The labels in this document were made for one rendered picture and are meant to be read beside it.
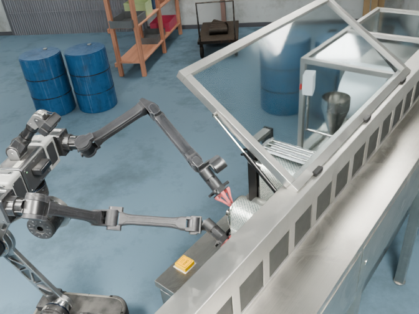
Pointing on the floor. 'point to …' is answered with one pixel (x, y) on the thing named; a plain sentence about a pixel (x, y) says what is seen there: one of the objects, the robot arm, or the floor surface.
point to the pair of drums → (49, 88)
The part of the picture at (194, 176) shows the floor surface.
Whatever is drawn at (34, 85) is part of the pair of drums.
